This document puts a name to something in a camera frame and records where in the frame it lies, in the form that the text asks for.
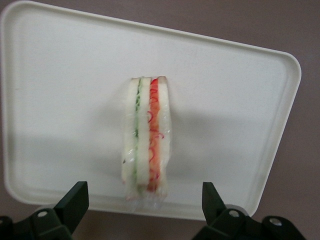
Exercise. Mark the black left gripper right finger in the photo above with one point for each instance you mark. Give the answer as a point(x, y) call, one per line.
point(235, 225)

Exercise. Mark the triangle sandwich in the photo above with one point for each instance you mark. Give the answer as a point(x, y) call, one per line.
point(145, 140)

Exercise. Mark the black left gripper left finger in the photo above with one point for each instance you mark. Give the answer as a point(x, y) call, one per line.
point(50, 222)

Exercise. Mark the beige plastic tray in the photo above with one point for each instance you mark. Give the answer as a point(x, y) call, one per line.
point(75, 100)

